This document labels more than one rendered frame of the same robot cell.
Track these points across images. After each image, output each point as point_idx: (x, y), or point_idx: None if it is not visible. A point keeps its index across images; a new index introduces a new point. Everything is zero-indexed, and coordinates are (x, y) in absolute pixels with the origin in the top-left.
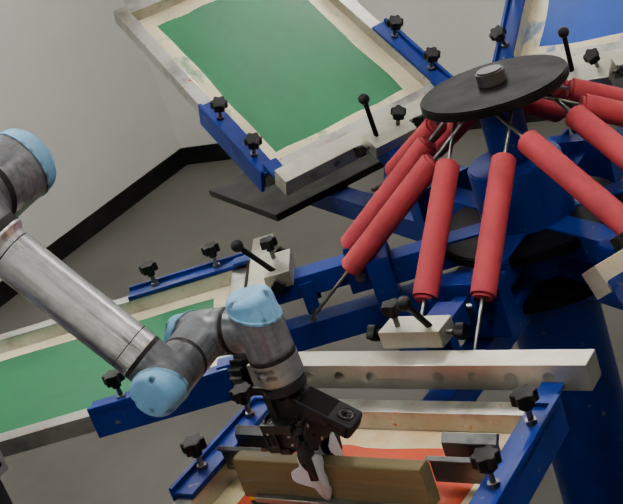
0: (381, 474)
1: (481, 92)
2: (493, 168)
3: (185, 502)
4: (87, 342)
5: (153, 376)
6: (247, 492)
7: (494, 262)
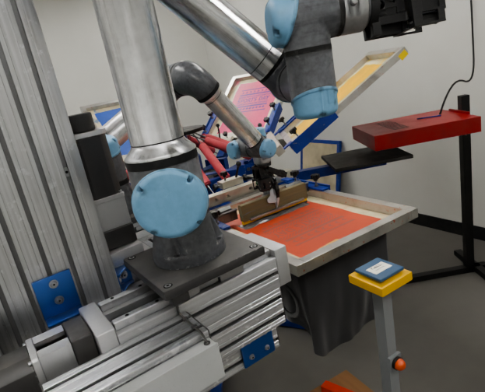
0: (293, 189)
1: None
2: (204, 146)
3: (229, 229)
4: (247, 129)
5: (271, 139)
6: (245, 220)
7: (224, 168)
